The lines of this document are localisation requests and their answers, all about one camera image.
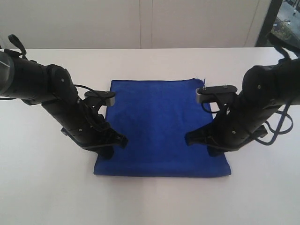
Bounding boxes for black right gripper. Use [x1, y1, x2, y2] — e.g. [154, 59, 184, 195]
[185, 63, 293, 157]

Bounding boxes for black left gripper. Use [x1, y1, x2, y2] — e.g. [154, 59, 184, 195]
[41, 65, 128, 160]

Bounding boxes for blue towel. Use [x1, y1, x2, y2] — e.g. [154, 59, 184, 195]
[94, 78, 231, 178]

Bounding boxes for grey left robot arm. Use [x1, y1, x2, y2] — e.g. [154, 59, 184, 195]
[0, 49, 128, 160]

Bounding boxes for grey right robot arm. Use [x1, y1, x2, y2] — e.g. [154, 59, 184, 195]
[185, 59, 300, 157]

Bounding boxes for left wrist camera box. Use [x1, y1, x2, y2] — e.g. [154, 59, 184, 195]
[84, 90, 116, 107]

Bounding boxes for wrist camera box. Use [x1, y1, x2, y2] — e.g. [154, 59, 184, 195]
[195, 85, 238, 104]
[84, 90, 116, 107]

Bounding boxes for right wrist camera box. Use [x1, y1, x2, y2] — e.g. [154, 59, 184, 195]
[195, 85, 238, 104]

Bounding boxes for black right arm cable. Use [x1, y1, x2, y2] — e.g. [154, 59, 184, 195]
[201, 32, 300, 145]

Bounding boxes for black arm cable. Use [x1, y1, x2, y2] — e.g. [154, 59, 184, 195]
[201, 32, 300, 145]
[0, 34, 29, 60]

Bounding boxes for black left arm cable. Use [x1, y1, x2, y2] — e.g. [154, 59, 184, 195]
[0, 34, 29, 60]

